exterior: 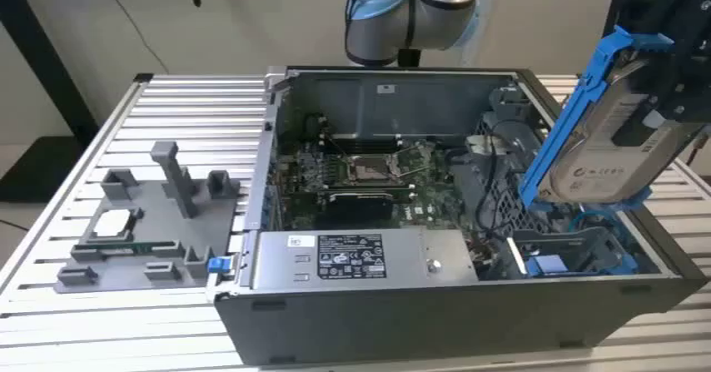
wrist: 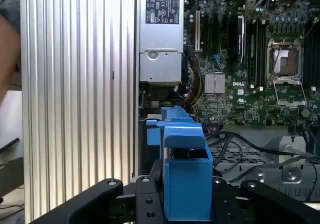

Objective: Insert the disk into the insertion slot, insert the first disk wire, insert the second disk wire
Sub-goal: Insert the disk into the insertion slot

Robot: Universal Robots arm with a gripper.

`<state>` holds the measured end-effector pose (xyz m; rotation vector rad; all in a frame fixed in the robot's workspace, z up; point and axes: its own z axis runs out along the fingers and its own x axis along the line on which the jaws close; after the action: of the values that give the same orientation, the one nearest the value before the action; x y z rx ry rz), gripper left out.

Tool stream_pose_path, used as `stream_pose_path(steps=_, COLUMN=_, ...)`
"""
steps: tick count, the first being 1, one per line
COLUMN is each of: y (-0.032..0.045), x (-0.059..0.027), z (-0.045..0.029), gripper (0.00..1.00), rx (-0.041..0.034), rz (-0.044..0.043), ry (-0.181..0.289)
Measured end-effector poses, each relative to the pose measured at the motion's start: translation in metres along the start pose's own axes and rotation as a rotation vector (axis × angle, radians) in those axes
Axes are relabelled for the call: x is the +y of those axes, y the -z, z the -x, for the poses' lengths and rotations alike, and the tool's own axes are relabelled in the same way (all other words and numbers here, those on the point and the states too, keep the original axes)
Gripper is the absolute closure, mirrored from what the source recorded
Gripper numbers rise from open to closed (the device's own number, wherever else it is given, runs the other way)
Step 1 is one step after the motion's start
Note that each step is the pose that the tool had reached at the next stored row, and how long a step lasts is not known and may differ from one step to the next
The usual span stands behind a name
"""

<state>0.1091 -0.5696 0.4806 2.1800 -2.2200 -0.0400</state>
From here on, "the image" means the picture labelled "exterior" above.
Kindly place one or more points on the blue case latch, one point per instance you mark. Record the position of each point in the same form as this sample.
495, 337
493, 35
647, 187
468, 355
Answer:
217, 264

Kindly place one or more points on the white sticker label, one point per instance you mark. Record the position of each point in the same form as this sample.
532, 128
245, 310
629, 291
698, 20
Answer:
385, 89

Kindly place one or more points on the gray plastic bracket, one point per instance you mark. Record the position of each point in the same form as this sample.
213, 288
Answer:
508, 97

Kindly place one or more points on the silver CPU chip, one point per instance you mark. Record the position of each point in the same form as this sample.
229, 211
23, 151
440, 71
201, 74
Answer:
111, 224

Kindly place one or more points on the open black PC case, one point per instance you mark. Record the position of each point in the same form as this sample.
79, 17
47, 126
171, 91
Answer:
421, 322

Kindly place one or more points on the CPU socket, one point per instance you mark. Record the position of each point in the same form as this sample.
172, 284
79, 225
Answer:
369, 168

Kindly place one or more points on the gray parts rack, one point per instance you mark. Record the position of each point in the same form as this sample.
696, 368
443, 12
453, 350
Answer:
167, 230

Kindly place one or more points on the green RAM stick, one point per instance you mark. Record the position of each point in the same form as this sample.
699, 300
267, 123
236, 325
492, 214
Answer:
141, 248

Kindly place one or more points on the black RAM slot bank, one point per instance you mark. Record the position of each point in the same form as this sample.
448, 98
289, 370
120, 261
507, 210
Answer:
360, 144

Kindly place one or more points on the blue carrier with disk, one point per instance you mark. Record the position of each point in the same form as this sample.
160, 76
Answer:
547, 266

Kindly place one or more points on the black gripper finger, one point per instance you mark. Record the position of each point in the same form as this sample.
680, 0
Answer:
691, 56
624, 1

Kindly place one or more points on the gray metal disk bay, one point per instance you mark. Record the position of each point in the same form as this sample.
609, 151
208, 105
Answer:
500, 189

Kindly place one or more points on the black upright post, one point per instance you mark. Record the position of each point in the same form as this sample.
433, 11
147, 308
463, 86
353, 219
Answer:
39, 51

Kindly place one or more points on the green motherboard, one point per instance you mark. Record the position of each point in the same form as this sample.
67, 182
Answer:
433, 205

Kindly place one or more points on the black flat base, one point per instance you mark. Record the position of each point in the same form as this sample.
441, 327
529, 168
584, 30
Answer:
39, 168

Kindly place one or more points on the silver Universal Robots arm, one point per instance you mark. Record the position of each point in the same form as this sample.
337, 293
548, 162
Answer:
383, 31

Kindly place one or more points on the hard disk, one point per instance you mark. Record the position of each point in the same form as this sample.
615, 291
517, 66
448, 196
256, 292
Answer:
593, 168

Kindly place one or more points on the silver power supply unit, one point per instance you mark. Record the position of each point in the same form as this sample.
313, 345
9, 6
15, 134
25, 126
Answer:
405, 259

